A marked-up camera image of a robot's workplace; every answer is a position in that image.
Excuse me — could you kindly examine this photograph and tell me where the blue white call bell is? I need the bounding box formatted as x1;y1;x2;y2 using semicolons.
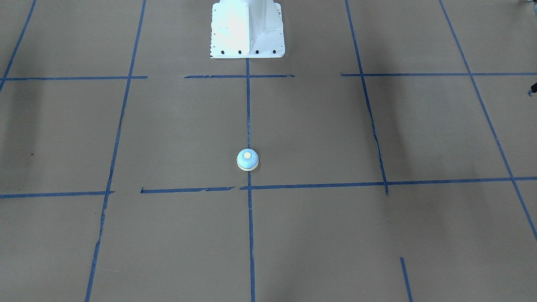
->
236;148;259;172

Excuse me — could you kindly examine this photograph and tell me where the brown paper table cover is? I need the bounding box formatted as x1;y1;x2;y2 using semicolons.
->
1;0;536;302

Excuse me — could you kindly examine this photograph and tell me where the white camera mast base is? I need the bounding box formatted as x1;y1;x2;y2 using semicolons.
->
209;0;286;59

